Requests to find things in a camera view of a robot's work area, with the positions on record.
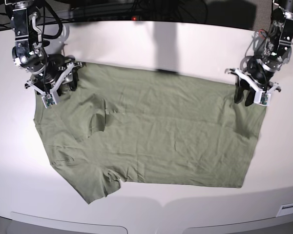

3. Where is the black power strip red light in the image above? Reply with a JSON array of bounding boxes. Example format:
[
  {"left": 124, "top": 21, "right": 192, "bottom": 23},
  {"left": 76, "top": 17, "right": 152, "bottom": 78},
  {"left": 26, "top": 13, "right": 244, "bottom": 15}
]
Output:
[{"left": 86, "top": 15, "right": 174, "bottom": 22}]

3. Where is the green T-shirt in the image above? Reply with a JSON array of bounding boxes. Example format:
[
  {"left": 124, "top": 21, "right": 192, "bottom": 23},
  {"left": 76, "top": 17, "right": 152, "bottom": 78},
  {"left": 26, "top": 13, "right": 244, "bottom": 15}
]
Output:
[{"left": 34, "top": 63, "right": 266, "bottom": 203}]

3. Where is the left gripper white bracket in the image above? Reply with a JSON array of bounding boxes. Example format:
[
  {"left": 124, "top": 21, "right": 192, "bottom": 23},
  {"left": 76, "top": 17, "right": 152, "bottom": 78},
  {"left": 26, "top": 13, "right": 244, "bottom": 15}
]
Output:
[{"left": 225, "top": 57, "right": 281, "bottom": 106}]

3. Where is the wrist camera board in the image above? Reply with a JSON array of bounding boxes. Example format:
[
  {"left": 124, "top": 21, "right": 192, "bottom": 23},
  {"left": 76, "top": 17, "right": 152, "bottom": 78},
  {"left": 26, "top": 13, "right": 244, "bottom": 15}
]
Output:
[
  {"left": 257, "top": 92, "right": 271, "bottom": 106},
  {"left": 42, "top": 95, "right": 56, "bottom": 109}
]

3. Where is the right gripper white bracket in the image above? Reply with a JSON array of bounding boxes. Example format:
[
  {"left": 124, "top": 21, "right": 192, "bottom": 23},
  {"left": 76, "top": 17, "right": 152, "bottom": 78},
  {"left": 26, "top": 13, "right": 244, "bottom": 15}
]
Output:
[{"left": 24, "top": 55, "right": 84, "bottom": 104}]

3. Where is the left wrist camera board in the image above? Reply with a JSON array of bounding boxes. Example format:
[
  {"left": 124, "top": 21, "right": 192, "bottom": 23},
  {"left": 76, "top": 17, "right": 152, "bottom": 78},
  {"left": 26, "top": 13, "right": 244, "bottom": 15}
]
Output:
[{"left": 257, "top": 92, "right": 271, "bottom": 106}]

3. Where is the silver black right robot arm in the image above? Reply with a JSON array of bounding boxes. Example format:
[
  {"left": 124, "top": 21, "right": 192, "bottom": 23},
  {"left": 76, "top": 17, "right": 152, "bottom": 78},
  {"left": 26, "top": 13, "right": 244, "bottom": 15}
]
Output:
[{"left": 4, "top": 0, "right": 84, "bottom": 108}]

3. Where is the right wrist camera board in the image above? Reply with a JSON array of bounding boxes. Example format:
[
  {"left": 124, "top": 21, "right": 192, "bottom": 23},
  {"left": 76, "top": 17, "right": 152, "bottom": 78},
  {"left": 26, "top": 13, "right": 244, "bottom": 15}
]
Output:
[{"left": 42, "top": 95, "right": 56, "bottom": 109}]

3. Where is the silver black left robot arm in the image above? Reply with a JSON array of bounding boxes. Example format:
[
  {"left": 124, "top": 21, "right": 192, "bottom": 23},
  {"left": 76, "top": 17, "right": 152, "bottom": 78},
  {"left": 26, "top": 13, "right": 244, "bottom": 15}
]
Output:
[{"left": 226, "top": 0, "right": 293, "bottom": 106}]

